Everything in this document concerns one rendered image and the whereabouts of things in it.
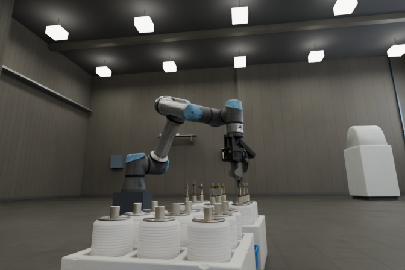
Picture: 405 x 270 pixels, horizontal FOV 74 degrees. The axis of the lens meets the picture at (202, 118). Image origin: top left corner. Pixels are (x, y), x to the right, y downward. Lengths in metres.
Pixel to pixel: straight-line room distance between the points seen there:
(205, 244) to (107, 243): 0.22
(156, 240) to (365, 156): 6.58
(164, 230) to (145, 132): 11.18
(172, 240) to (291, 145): 10.60
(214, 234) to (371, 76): 12.38
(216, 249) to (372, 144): 6.73
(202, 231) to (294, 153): 10.58
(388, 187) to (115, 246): 6.79
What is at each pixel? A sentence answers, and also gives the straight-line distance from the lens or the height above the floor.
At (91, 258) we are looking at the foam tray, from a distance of 0.68.
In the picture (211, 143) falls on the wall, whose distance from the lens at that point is 11.05.
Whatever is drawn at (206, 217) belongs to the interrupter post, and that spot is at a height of 0.26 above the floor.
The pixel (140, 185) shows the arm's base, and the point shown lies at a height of 0.34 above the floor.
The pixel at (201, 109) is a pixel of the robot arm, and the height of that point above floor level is 0.65.
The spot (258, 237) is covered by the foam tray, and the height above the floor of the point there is 0.14.
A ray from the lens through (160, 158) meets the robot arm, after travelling 1.71.
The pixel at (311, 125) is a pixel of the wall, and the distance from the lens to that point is 11.47.
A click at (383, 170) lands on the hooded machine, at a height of 0.63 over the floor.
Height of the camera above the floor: 0.32
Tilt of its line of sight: 14 degrees up
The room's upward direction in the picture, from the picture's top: 1 degrees counter-clockwise
